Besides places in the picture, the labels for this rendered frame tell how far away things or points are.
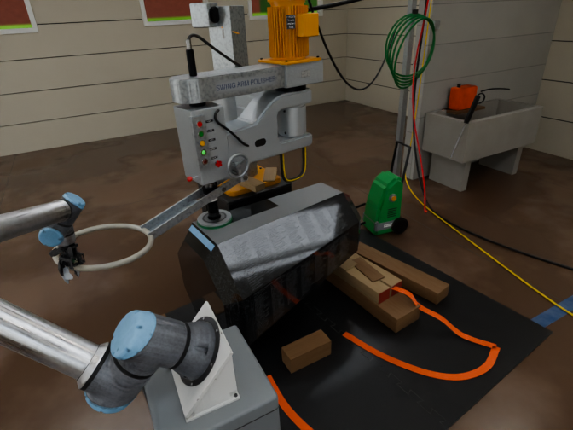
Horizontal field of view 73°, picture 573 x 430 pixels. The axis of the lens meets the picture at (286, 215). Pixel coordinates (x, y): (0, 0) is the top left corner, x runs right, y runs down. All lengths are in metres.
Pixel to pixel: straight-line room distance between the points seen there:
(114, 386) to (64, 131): 7.09
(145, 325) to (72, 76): 7.03
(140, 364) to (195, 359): 0.16
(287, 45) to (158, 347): 1.82
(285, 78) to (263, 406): 1.75
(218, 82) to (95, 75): 6.00
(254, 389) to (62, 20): 7.23
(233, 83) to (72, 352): 1.49
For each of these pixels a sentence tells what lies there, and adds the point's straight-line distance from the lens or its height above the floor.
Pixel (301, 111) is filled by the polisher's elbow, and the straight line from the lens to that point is 2.55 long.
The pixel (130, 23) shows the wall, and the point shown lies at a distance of 8.08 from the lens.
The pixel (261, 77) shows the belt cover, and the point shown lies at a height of 1.68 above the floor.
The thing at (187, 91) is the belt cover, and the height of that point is 1.66.
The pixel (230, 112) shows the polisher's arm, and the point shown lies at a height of 1.36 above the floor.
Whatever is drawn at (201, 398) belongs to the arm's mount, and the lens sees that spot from 1.38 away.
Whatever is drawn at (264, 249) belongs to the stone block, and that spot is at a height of 0.75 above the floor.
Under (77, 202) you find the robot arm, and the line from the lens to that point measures 1.77.
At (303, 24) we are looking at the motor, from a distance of 2.41.
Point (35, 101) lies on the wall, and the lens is 8.11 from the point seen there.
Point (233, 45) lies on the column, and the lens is 2.95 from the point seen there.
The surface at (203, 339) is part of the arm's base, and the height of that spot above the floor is 1.07.
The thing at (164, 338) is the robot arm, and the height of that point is 1.14.
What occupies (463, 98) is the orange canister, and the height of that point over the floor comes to 1.00.
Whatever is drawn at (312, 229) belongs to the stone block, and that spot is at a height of 0.74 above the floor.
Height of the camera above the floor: 2.00
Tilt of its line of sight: 28 degrees down
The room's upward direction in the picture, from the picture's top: 3 degrees counter-clockwise
